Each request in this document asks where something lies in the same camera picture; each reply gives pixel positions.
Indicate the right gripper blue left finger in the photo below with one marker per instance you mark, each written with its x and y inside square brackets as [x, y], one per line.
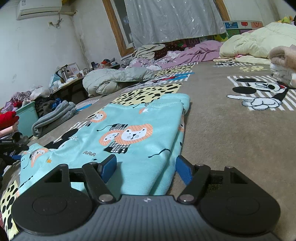
[107, 168]

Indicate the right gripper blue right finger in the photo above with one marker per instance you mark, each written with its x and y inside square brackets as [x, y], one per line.
[185, 169]

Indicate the teal lion print garment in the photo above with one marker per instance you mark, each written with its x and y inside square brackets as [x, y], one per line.
[146, 139]

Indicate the beige crumpled clothes pile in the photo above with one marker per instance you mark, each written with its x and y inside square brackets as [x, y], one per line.
[147, 51]

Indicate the red garment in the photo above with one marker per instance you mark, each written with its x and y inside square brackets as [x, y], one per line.
[8, 119]

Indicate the teal plastic storage bin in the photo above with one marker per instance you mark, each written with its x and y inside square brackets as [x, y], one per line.
[27, 117]

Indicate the folded grey sweatpants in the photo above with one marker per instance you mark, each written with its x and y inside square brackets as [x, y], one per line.
[50, 121]

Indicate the Mickey Mouse print blanket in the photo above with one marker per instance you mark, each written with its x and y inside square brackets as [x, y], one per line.
[260, 143]

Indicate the dark side table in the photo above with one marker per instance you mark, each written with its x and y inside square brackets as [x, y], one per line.
[72, 92]

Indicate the grey puffer jacket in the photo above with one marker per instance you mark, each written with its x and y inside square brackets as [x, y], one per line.
[107, 81]

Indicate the steel thermos bottle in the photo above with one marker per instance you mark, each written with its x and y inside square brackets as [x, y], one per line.
[62, 72]

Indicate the purple floral duvet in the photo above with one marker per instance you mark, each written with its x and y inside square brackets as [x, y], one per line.
[202, 52]

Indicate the cream puffer quilt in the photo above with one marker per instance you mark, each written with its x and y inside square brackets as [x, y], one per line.
[254, 46]

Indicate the white air conditioner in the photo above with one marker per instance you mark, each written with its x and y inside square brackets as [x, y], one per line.
[27, 9]

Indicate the folded beige pink garment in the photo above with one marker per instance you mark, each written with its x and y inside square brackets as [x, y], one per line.
[283, 64]

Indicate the colourful foam play mat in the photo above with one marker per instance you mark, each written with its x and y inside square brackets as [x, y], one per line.
[232, 28]

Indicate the grey star curtain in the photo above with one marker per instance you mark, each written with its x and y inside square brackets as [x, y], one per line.
[154, 22]

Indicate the yellow plush toy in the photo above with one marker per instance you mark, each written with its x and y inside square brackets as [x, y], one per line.
[286, 20]

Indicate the wooden window frame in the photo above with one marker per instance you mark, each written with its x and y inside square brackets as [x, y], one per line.
[124, 48]

